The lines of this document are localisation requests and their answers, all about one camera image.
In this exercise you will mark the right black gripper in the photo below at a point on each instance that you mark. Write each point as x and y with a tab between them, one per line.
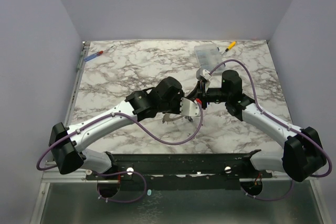
205	97

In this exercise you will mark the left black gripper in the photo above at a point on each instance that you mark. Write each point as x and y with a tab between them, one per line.
178	98

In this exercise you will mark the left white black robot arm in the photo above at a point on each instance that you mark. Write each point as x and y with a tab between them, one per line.
69	145

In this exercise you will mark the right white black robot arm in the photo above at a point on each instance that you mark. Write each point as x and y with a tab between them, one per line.
301	154

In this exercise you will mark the clear plastic screw box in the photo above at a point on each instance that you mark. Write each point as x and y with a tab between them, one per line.
208	56

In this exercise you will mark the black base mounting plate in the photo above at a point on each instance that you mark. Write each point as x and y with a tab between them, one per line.
179	171

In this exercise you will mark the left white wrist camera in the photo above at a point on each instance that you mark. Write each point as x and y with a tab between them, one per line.
189	108

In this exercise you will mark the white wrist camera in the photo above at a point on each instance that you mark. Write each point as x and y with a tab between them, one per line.
189	108
203	75

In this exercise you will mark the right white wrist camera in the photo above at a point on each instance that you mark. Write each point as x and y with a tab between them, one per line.
203	75

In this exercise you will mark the yellow handled screwdriver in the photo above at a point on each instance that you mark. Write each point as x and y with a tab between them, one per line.
229	47

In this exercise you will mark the blue red handled screwdriver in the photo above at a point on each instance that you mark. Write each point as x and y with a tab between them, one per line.
96	54

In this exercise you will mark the aluminium left side rail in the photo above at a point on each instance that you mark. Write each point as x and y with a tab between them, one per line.
79	72

